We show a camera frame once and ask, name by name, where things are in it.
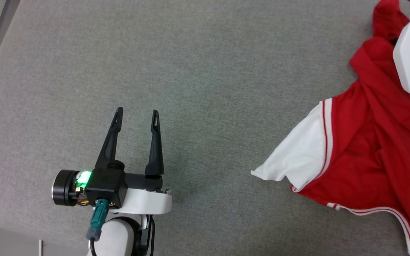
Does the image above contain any red Bulls 23 jersey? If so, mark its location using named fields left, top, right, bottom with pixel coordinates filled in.
left=251, top=0, right=410, bottom=256

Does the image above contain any thin black cable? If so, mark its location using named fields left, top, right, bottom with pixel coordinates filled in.
left=147, top=215, right=156, bottom=256

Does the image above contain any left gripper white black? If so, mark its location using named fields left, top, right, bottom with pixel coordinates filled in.
left=52, top=107, right=173, bottom=215

